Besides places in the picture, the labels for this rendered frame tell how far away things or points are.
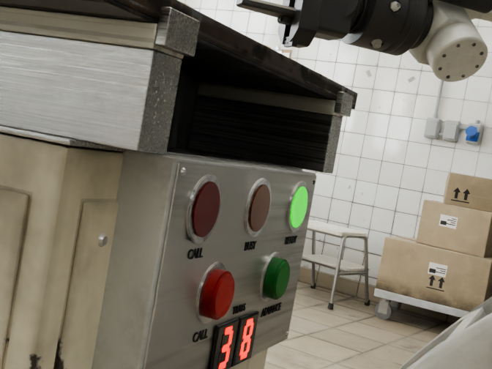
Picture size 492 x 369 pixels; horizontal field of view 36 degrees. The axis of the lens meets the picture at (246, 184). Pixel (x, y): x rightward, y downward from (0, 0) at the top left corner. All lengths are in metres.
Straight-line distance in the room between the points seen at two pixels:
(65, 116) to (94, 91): 0.02
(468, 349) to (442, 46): 0.54
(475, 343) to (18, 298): 0.22
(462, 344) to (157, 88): 0.19
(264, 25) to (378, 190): 1.47
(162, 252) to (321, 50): 4.82
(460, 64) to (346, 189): 4.11
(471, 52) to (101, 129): 0.60
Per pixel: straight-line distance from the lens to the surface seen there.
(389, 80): 4.95
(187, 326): 0.44
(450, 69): 0.91
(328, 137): 0.62
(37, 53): 0.39
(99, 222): 0.39
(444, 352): 0.39
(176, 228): 0.40
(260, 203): 0.49
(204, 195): 0.42
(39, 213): 0.37
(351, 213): 4.97
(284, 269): 0.54
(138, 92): 0.36
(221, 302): 0.45
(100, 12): 0.36
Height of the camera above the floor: 0.85
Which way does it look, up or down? 3 degrees down
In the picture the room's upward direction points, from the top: 10 degrees clockwise
